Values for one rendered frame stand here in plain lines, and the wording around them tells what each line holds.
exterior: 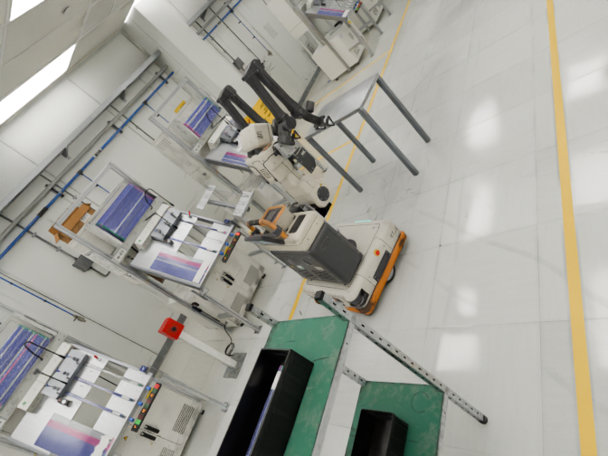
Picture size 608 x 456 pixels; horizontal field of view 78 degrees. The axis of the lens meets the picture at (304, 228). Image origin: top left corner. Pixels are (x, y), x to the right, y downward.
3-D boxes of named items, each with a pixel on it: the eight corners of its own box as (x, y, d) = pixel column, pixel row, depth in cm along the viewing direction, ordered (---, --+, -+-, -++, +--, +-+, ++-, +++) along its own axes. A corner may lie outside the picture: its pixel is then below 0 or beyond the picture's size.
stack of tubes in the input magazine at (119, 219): (155, 199, 365) (130, 181, 354) (124, 241, 337) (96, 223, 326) (150, 203, 374) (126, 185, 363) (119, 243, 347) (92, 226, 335)
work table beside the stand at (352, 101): (417, 175, 322) (359, 108, 289) (359, 193, 377) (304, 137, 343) (431, 138, 343) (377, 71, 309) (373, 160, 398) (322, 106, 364)
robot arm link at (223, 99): (211, 98, 257) (215, 93, 248) (224, 88, 263) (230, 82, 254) (252, 150, 273) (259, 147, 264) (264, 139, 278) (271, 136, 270)
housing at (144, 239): (173, 213, 380) (169, 204, 369) (147, 253, 353) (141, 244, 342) (166, 212, 382) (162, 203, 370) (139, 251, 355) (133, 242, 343)
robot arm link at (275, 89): (244, 71, 225) (251, 62, 215) (250, 64, 227) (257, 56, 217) (295, 121, 242) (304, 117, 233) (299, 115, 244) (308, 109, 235)
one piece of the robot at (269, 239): (296, 246, 237) (264, 240, 225) (270, 246, 267) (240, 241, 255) (299, 229, 239) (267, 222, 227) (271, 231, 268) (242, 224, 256)
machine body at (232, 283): (269, 270, 416) (225, 238, 390) (243, 328, 378) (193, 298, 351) (238, 279, 463) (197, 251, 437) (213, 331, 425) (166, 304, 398)
